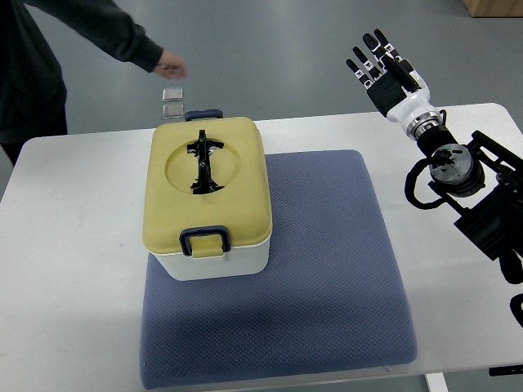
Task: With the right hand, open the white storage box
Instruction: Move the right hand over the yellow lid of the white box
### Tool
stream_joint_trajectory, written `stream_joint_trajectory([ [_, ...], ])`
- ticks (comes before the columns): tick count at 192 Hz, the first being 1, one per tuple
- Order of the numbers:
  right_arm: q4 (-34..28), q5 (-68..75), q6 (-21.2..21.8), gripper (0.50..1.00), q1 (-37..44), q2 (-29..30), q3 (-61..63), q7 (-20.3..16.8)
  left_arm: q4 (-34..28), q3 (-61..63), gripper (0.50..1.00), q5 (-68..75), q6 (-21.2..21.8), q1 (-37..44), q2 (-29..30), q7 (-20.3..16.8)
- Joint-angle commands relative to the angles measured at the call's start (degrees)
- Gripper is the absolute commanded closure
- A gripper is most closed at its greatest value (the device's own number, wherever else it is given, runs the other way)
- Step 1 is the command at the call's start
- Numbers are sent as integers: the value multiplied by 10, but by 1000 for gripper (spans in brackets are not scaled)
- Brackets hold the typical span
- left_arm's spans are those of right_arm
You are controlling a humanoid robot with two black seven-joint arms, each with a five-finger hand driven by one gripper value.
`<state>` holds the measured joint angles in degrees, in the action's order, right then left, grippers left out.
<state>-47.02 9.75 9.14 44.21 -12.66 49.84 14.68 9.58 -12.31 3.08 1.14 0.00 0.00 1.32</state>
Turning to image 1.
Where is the person's hand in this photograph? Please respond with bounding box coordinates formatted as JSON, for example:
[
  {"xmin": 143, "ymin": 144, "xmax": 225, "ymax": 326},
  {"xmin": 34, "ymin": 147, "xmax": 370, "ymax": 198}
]
[{"xmin": 154, "ymin": 50, "xmax": 189, "ymax": 80}]

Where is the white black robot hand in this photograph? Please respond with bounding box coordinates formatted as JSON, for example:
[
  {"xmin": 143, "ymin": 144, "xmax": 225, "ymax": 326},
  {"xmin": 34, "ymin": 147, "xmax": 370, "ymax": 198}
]
[{"xmin": 346, "ymin": 29, "xmax": 444, "ymax": 140}]

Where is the yellow box lid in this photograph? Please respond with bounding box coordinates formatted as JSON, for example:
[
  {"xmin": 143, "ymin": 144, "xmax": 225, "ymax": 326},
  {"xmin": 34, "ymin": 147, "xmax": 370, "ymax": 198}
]
[{"xmin": 142, "ymin": 117, "xmax": 273, "ymax": 257}]

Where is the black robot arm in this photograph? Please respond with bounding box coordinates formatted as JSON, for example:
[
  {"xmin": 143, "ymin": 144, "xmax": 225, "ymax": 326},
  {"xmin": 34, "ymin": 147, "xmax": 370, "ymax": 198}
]
[{"xmin": 405, "ymin": 111, "xmax": 522, "ymax": 284}]

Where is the brown cardboard box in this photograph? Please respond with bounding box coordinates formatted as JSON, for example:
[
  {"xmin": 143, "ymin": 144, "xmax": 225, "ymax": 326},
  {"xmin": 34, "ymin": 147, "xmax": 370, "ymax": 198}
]
[{"xmin": 463, "ymin": 0, "xmax": 522, "ymax": 17}]

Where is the white storage box base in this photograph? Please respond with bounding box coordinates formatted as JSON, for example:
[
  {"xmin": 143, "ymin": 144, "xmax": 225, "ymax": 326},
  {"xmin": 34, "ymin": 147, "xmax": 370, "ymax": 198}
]
[{"xmin": 153, "ymin": 234, "xmax": 270, "ymax": 281}]

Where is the upper metal floor plate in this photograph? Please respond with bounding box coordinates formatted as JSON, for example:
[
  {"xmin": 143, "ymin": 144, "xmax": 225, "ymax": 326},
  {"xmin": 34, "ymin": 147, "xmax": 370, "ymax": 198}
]
[{"xmin": 162, "ymin": 87, "xmax": 183, "ymax": 102}]

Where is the metal floor plate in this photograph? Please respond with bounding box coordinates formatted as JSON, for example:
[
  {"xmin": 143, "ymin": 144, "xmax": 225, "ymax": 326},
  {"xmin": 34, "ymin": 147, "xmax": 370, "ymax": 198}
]
[
  {"xmin": 162, "ymin": 87, "xmax": 183, "ymax": 102},
  {"xmin": 162, "ymin": 102, "xmax": 185, "ymax": 119}
]

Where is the lower metal floor plate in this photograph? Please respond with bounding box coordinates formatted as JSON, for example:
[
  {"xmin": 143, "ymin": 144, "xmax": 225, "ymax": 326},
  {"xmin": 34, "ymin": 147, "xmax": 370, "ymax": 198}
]
[{"xmin": 162, "ymin": 102, "xmax": 185, "ymax": 119}]

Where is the person's dark sleeved arm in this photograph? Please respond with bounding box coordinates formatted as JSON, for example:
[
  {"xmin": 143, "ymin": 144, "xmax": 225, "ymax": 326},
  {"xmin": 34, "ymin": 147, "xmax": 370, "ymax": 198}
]
[{"xmin": 1, "ymin": 1, "xmax": 163, "ymax": 163}]

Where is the blue cushion mat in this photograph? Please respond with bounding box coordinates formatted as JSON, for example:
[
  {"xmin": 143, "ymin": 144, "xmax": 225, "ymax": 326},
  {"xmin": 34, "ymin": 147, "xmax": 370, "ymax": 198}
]
[{"xmin": 140, "ymin": 150, "xmax": 417, "ymax": 389}]

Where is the black bracket under table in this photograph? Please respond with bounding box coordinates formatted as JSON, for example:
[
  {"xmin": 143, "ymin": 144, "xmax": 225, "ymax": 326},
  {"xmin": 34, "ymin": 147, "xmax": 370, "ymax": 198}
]
[{"xmin": 489, "ymin": 364, "xmax": 523, "ymax": 376}]

